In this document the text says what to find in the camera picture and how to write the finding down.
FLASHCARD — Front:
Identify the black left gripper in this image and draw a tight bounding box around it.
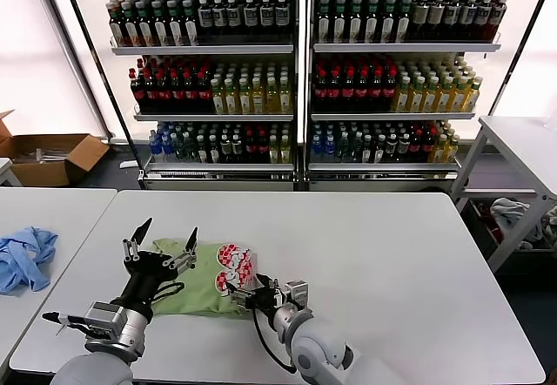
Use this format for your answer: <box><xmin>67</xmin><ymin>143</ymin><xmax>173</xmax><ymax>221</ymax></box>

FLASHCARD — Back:
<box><xmin>109</xmin><ymin>217</ymin><xmax>200</xmax><ymax>317</ymax></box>

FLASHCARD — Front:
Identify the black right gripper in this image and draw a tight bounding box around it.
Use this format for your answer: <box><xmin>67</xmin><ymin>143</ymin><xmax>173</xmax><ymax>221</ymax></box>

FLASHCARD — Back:
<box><xmin>225</xmin><ymin>273</ymin><xmax>287</xmax><ymax>315</ymax></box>

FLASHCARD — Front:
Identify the green polo shirt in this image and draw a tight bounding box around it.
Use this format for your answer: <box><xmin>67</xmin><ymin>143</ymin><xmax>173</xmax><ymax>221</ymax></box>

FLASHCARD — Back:
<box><xmin>145</xmin><ymin>237</ymin><xmax>262</xmax><ymax>319</ymax></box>

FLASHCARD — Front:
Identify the crumpled light blue cloth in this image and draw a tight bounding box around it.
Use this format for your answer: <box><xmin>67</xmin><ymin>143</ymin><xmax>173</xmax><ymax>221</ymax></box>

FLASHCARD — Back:
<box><xmin>0</xmin><ymin>226</ymin><xmax>59</xmax><ymax>297</ymax></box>

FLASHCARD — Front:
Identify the red cap cola bottle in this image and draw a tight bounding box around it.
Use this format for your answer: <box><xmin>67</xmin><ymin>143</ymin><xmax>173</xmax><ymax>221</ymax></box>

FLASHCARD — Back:
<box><xmin>157</xmin><ymin>71</ymin><xmax>171</xmax><ymax>114</ymax></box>
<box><xmin>326</xmin><ymin>70</ymin><xmax>341</xmax><ymax>113</ymax></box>
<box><xmin>243</xmin><ymin>130</ymin><xmax>257</xmax><ymax>164</ymax></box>
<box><xmin>196</xmin><ymin>71</ymin><xmax>211</xmax><ymax>114</ymax></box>
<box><xmin>312</xmin><ymin>70</ymin><xmax>327</xmax><ymax>113</ymax></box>
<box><xmin>170</xmin><ymin>71</ymin><xmax>185</xmax><ymax>114</ymax></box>
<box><xmin>353</xmin><ymin>70</ymin><xmax>369</xmax><ymax>113</ymax></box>
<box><xmin>381</xmin><ymin>70</ymin><xmax>397</xmax><ymax>113</ymax></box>
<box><xmin>421</xmin><ymin>128</ymin><xmax>436</xmax><ymax>162</ymax></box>
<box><xmin>339</xmin><ymin>70</ymin><xmax>355</xmax><ymax>113</ymax></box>
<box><xmin>144</xmin><ymin>71</ymin><xmax>158</xmax><ymax>114</ymax></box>
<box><xmin>256</xmin><ymin>130</ymin><xmax>270</xmax><ymax>164</ymax></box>
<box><xmin>131</xmin><ymin>71</ymin><xmax>146</xmax><ymax>114</ymax></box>
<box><xmin>409</xmin><ymin>130</ymin><xmax>423</xmax><ymax>162</ymax></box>
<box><xmin>183</xmin><ymin>71</ymin><xmax>198</xmax><ymax>114</ymax></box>
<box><xmin>367</xmin><ymin>70</ymin><xmax>383</xmax><ymax>113</ymax></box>

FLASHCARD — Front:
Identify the open cardboard box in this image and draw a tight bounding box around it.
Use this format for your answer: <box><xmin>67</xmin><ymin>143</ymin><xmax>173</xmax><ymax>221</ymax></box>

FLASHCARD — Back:
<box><xmin>0</xmin><ymin>110</ymin><xmax>111</xmax><ymax>188</ymax></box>

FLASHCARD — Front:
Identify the white packing material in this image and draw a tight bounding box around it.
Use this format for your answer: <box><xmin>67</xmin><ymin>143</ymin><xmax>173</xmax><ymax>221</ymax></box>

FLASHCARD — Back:
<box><xmin>25</xmin><ymin>148</ymin><xmax>73</xmax><ymax>166</ymax></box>

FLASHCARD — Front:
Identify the small white table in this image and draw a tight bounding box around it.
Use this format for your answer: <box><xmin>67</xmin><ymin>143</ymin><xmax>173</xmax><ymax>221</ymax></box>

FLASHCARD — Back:
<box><xmin>0</xmin><ymin>158</ymin><xmax>23</xmax><ymax>188</ymax></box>

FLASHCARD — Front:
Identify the black metal pole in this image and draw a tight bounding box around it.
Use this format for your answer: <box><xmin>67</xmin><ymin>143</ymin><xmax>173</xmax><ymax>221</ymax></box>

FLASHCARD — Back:
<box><xmin>56</xmin><ymin>0</ymin><xmax>147</xmax><ymax>177</ymax></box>
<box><xmin>485</xmin><ymin>0</ymin><xmax>557</xmax><ymax>118</ymax></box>

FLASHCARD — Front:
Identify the metal drinks shelving rack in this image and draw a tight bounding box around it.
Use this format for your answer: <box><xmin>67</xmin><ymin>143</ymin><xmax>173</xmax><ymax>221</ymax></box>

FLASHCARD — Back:
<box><xmin>84</xmin><ymin>0</ymin><xmax>305</xmax><ymax>193</ymax></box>
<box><xmin>304</xmin><ymin>0</ymin><xmax>501</xmax><ymax>193</ymax></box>

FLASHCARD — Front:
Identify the green cap tea bottle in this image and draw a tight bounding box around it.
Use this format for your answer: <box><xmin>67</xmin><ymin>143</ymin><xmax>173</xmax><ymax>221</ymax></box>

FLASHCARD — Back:
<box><xmin>120</xmin><ymin>2</ymin><xmax>138</xmax><ymax>49</ymax></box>
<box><xmin>181</xmin><ymin>0</ymin><xmax>198</xmax><ymax>48</ymax></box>
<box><xmin>150</xmin><ymin>0</ymin><xmax>169</xmax><ymax>48</ymax></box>
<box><xmin>363</xmin><ymin>0</ymin><xmax>380</xmax><ymax>45</ymax></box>
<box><xmin>134</xmin><ymin>1</ymin><xmax>153</xmax><ymax>49</ymax></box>
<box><xmin>394</xmin><ymin>0</ymin><xmax>412</xmax><ymax>44</ymax></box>
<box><xmin>316</xmin><ymin>0</ymin><xmax>332</xmax><ymax>45</ymax></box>
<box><xmin>346</xmin><ymin>0</ymin><xmax>364</xmax><ymax>45</ymax></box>
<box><xmin>107</xmin><ymin>4</ymin><xmax>124</xmax><ymax>49</ymax></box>
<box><xmin>165</xmin><ymin>0</ymin><xmax>184</xmax><ymax>48</ymax></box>
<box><xmin>379</xmin><ymin>0</ymin><xmax>396</xmax><ymax>45</ymax></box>
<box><xmin>331</xmin><ymin>0</ymin><xmax>348</xmax><ymax>45</ymax></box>

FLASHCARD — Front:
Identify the grey storage bin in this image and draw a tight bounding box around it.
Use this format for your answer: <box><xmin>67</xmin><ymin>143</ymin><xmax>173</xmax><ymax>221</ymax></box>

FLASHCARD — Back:
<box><xmin>461</xmin><ymin>199</ymin><xmax>557</xmax><ymax>276</ymax></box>

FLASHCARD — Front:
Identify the dark drink bottle white label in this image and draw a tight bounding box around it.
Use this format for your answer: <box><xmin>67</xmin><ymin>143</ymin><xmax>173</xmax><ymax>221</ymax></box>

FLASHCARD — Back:
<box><xmin>258</xmin><ymin>0</ymin><xmax>275</xmax><ymax>45</ymax></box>
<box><xmin>225</xmin><ymin>0</ymin><xmax>243</xmax><ymax>45</ymax></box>
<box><xmin>242</xmin><ymin>0</ymin><xmax>259</xmax><ymax>45</ymax></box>
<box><xmin>211</xmin><ymin>0</ymin><xmax>228</xmax><ymax>45</ymax></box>
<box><xmin>197</xmin><ymin>0</ymin><xmax>213</xmax><ymax>45</ymax></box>
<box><xmin>473</xmin><ymin>0</ymin><xmax>491</xmax><ymax>42</ymax></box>
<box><xmin>274</xmin><ymin>0</ymin><xmax>291</xmax><ymax>45</ymax></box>
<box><xmin>458</xmin><ymin>0</ymin><xmax>476</xmax><ymax>42</ymax></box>
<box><xmin>442</xmin><ymin>0</ymin><xmax>460</xmax><ymax>42</ymax></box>

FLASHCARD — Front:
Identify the white grey cloth pile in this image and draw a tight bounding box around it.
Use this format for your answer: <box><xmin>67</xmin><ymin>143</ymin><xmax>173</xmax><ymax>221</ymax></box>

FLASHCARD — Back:
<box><xmin>489</xmin><ymin>197</ymin><xmax>545</xmax><ymax>242</ymax></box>

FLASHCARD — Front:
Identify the beige label dark bottle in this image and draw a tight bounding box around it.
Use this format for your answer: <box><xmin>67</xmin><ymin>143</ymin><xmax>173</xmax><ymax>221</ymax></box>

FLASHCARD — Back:
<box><xmin>411</xmin><ymin>0</ymin><xmax>429</xmax><ymax>42</ymax></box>
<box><xmin>426</xmin><ymin>0</ymin><xmax>444</xmax><ymax>42</ymax></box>

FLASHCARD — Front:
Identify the red drink bottle white label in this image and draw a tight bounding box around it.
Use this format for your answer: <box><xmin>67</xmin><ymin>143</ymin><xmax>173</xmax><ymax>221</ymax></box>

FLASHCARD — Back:
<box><xmin>487</xmin><ymin>0</ymin><xmax>507</xmax><ymax>42</ymax></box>

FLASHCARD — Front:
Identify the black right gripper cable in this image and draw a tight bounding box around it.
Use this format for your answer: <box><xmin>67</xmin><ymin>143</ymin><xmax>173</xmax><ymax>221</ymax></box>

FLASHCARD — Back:
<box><xmin>251</xmin><ymin>308</ymin><xmax>301</xmax><ymax>375</ymax></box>

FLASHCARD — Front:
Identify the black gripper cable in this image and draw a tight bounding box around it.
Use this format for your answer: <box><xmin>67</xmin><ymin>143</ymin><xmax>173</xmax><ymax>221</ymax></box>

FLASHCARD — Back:
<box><xmin>150</xmin><ymin>282</ymin><xmax>186</xmax><ymax>303</ymax></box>
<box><xmin>251</xmin><ymin>308</ymin><xmax>301</xmax><ymax>375</ymax></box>

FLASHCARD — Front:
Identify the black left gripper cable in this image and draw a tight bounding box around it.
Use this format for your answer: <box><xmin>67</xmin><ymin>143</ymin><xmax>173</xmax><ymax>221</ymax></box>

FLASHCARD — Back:
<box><xmin>150</xmin><ymin>282</ymin><xmax>186</xmax><ymax>303</ymax></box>

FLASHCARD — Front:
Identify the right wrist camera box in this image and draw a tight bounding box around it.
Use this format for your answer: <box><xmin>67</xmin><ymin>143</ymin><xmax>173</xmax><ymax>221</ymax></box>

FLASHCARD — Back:
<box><xmin>282</xmin><ymin>279</ymin><xmax>312</xmax><ymax>310</ymax></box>

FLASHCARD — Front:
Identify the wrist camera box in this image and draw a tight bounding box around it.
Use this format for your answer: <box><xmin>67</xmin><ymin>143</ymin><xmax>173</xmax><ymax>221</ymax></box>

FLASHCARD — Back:
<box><xmin>84</xmin><ymin>301</ymin><xmax>125</xmax><ymax>332</ymax></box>
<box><xmin>282</xmin><ymin>279</ymin><xmax>312</xmax><ymax>310</ymax></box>

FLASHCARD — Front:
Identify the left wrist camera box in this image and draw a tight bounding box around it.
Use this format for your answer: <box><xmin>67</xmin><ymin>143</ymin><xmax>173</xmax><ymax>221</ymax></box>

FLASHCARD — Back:
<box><xmin>84</xmin><ymin>301</ymin><xmax>125</xmax><ymax>332</ymax></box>

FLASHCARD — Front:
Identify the black left camera cable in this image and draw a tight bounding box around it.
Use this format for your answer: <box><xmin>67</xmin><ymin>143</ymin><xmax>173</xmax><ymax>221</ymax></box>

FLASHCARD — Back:
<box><xmin>41</xmin><ymin>311</ymin><xmax>91</xmax><ymax>338</ymax></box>

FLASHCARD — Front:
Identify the grey frame white table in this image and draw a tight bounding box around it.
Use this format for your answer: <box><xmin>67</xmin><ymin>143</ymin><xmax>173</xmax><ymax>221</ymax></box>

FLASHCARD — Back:
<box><xmin>450</xmin><ymin>114</ymin><xmax>557</xmax><ymax>275</ymax></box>

